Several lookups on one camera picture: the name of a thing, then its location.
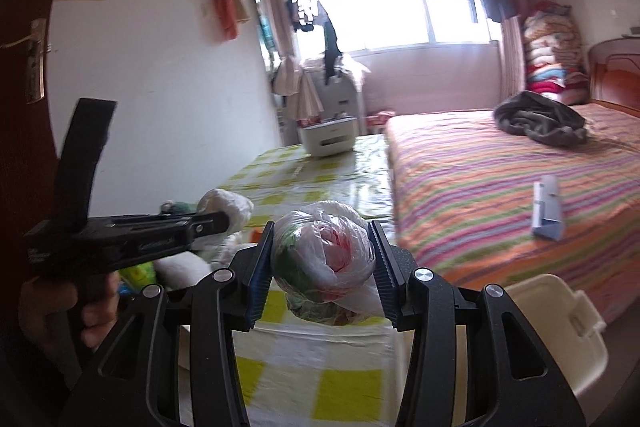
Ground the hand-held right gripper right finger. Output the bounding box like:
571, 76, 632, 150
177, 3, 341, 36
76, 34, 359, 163
369, 219, 588, 427

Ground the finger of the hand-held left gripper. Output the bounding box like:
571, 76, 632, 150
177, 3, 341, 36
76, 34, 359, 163
187, 209, 235, 240

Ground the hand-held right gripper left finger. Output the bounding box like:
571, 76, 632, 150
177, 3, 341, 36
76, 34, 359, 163
60, 221, 276, 427

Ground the knotted clear plastic bag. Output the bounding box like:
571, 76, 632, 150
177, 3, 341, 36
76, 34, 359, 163
270, 201, 387, 325

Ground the white plastic bin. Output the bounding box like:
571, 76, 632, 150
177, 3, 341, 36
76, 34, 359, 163
502, 273, 610, 413

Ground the person's left hand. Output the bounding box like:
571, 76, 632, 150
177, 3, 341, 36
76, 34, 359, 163
17, 271, 123, 363

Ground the white plastic bag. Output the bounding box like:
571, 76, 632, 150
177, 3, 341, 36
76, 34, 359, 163
197, 188, 256, 233
152, 252, 213, 293

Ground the yellow-green packet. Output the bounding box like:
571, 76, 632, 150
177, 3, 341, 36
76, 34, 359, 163
117, 264, 161, 303

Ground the yellow checked tablecloth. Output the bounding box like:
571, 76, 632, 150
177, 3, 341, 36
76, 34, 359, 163
197, 134, 403, 427

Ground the bed with striped sheet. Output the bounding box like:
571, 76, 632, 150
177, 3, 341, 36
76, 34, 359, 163
385, 102, 640, 328

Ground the small white appliance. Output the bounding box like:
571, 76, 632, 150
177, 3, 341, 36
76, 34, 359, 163
298, 117, 358, 156

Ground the dark brown door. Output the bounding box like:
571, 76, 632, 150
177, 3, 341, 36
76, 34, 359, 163
0, 0, 63, 343

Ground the cream hanging cloth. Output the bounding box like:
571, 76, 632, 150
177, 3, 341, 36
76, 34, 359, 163
272, 57, 321, 120

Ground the blue and white carton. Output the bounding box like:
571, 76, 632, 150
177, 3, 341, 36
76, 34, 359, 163
531, 174, 565, 240

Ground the white washing machine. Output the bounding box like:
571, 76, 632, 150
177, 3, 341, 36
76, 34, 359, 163
307, 62, 368, 122

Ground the black hanging garment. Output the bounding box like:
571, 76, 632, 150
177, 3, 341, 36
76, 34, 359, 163
322, 4, 346, 85

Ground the grey crumpled blanket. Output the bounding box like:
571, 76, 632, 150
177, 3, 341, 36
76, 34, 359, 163
492, 90, 588, 145

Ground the stack of folded quilts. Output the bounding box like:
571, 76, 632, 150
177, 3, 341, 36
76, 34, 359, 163
522, 4, 591, 95

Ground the brown wooden headboard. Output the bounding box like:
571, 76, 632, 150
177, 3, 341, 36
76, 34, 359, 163
587, 38, 640, 112

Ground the orange cloth on wall hook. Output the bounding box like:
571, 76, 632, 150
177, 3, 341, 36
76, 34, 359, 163
210, 0, 251, 40

